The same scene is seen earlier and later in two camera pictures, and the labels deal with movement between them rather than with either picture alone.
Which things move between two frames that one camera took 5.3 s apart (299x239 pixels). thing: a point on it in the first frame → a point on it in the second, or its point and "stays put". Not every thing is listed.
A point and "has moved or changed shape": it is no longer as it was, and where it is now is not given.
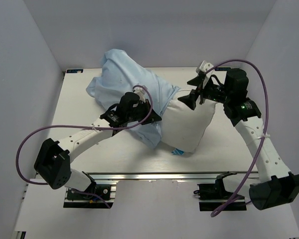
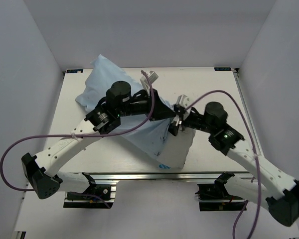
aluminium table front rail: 165,176 stays put
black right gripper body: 216,92 → 196,120
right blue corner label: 222,68 stays put
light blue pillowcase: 118,74 has moved or changed shape
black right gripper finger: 190,99 → 173,128
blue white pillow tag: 177,151 → 162,166
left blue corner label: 74,71 stays put
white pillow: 182,127 has moved or changed shape
